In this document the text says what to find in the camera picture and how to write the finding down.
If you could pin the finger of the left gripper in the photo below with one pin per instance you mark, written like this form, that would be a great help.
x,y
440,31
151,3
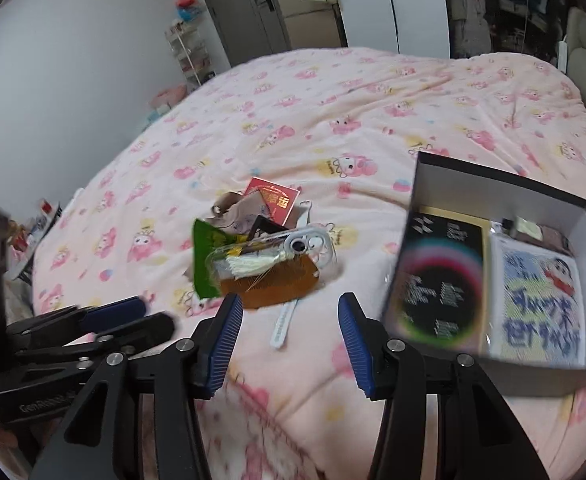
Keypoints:
x,y
82,319
130,339

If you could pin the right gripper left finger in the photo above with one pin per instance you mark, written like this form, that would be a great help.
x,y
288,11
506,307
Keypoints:
x,y
192,369

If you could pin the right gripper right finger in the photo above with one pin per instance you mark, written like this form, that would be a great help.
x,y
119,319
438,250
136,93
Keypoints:
x,y
387,369

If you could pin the black smart cool box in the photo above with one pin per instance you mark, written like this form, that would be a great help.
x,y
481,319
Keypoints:
x,y
438,294

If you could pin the green snack packet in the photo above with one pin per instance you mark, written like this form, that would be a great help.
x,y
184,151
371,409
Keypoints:
x,y
206,238

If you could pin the brown wooden comb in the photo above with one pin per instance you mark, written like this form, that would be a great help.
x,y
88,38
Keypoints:
x,y
284,282

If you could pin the clear cartoon phone case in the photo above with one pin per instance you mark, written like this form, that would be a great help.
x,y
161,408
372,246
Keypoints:
x,y
256,256

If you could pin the cartoon bead art pack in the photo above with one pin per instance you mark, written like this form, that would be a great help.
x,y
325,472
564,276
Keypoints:
x,y
537,316

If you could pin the black open storage box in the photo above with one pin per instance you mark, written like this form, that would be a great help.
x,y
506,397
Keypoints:
x,y
465,188

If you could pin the red envelope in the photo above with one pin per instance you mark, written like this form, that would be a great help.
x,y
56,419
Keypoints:
x,y
280,199

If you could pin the white shelf rack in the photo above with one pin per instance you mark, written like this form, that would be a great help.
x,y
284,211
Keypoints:
x,y
190,52

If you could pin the dark grey door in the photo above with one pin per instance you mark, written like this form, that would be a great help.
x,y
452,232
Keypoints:
x,y
249,29

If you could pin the white wardrobe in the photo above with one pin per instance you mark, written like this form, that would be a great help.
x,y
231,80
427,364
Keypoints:
x,y
408,27

